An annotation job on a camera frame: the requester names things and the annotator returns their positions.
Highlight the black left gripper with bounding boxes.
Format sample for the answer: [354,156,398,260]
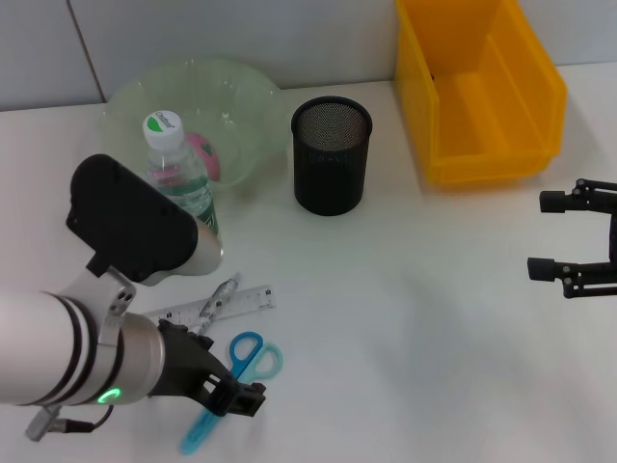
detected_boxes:
[147,318,267,419]

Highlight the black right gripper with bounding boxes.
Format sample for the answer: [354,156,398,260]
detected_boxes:
[526,177,617,300]

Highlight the pink peach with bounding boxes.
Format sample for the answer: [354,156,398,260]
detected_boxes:
[185,132,222,180]

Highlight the clear green-label water bottle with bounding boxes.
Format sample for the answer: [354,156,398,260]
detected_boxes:
[142,110,224,250]

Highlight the blue scissors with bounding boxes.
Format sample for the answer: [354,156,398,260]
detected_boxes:
[180,331,284,456]

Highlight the clear plastic ruler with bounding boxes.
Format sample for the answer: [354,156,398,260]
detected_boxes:
[139,284,280,329]

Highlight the grey clear pen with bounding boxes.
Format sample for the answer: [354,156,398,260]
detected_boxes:
[185,272,243,339]

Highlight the black mesh pen holder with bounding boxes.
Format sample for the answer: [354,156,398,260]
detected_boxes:
[290,95,375,217]

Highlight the green glass fruit plate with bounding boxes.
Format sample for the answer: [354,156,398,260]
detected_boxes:
[98,57,290,189]

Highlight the yellow plastic bin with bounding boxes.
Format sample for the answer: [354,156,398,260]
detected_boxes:
[394,0,568,187]

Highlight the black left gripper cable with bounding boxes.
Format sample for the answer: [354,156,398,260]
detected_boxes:
[24,403,116,443]

